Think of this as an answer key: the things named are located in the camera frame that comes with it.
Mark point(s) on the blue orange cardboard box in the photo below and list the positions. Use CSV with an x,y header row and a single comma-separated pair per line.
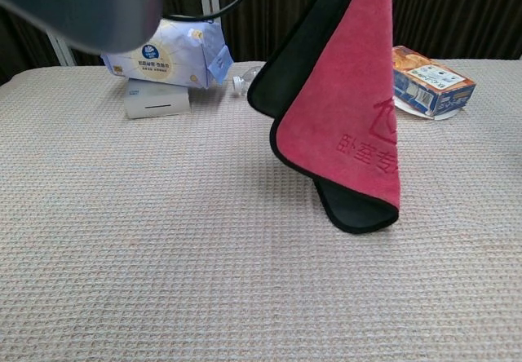
x,y
432,85

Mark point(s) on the blue white tissue pack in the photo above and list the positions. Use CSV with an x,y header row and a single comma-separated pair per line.
x,y
175,60

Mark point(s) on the clear plastic water bottle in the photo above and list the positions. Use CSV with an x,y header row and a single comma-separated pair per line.
x,y
246,81

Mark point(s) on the beige waffle tablecloth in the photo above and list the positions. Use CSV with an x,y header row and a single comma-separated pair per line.
x,y
163,235

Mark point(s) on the dark brown curtain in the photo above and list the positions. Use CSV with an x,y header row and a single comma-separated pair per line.
x,y
448,3

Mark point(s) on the small white box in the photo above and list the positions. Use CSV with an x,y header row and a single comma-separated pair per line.
x,y
157,101

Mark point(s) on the slanted white frame post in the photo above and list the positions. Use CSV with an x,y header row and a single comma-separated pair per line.
x,y
63,50

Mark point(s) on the pink towel with black trim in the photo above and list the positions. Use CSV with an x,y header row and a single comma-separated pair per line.
x,y
346,113

